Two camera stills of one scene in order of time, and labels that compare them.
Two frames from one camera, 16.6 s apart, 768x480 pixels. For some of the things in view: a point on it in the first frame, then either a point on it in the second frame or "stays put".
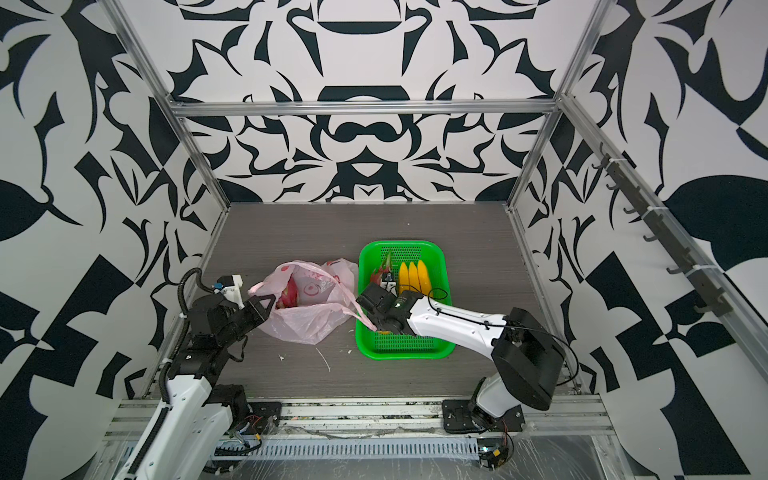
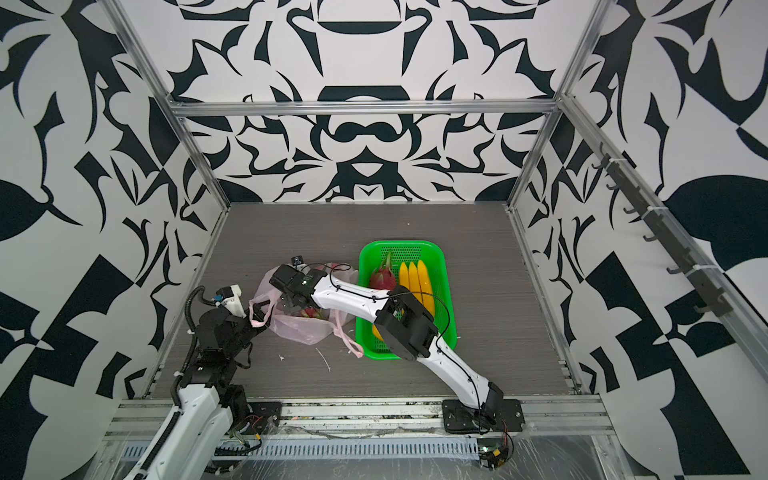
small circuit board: x=492 y=452 stays put
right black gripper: x=374 y=319 -> x=289 y=302
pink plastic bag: x=313 y=304 stays put
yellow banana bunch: x=414 y=278 stays put
